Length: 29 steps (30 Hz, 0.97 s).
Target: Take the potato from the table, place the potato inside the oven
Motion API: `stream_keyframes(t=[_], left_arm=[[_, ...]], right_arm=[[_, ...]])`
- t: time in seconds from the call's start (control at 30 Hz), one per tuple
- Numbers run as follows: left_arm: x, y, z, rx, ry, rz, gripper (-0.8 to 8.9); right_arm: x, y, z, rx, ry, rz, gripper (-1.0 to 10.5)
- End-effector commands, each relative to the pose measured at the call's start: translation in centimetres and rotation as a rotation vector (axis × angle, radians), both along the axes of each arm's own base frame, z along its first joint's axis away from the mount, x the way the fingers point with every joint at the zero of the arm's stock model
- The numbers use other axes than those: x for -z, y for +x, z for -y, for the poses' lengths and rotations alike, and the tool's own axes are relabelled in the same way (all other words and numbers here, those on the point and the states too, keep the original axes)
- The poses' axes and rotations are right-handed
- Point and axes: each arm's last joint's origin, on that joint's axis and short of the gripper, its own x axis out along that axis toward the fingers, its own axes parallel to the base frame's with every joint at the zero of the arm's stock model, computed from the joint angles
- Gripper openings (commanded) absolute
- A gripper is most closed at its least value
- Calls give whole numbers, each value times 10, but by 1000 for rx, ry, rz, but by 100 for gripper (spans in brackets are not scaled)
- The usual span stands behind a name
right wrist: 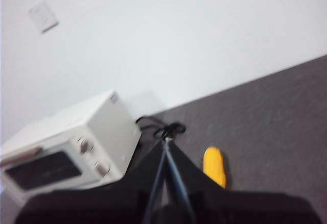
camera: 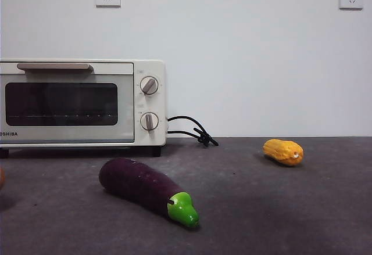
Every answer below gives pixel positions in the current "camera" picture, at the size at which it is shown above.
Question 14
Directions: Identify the yellow toy corn cob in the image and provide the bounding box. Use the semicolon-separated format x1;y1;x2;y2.
263;139;305;167

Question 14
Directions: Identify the white toaster oven housing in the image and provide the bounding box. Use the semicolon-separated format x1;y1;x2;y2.
0;59;167;159

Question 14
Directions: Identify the beige oven knob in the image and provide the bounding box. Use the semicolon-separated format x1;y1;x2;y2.
139;112;159;133
139;76;159;95

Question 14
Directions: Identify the purple toy eggplant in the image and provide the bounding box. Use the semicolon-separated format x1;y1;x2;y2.
98;157;201;229

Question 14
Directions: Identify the black oven power cable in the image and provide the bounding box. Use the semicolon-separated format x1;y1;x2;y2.
167;116;219;148

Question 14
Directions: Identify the glass oven door with handle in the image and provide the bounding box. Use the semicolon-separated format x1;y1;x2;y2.
0;62;135;145

